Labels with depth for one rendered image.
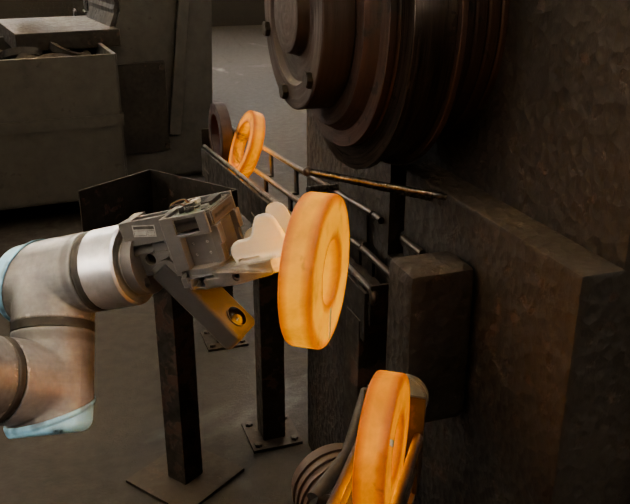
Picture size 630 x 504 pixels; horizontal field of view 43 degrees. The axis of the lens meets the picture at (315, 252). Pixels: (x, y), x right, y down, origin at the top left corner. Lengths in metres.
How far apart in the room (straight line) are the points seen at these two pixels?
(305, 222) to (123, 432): 1.52
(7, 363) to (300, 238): 0.31
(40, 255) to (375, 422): 0.40
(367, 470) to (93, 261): 0.35
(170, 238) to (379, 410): 0.27
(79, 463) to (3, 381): 1.30
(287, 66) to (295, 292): 0.59
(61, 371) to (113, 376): 1.58
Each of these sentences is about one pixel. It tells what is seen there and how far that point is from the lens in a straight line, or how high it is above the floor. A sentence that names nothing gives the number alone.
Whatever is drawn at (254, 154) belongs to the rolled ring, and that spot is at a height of 0.69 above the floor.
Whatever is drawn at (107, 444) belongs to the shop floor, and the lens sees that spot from 2.16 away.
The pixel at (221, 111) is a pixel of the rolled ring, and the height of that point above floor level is 0.75.
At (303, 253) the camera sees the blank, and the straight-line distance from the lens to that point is 0.72.
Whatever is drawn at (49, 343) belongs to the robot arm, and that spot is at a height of 0.82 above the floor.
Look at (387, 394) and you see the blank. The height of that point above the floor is 0.78.
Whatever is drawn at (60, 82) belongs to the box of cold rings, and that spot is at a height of 0.64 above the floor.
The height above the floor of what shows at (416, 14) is 1.13.
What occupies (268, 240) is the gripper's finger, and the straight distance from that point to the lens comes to 0.78.
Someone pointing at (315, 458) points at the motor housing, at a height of 0.53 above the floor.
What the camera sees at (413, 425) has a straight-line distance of 0.96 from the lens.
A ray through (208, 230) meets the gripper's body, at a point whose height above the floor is 0.95.
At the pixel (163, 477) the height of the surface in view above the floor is 0.01.
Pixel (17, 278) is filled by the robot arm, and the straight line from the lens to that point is 0.92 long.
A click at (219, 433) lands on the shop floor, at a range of 2.15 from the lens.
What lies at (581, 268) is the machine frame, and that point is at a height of 0.87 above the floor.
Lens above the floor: 1.22
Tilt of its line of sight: 22 degrees down
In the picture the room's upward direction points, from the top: straight up
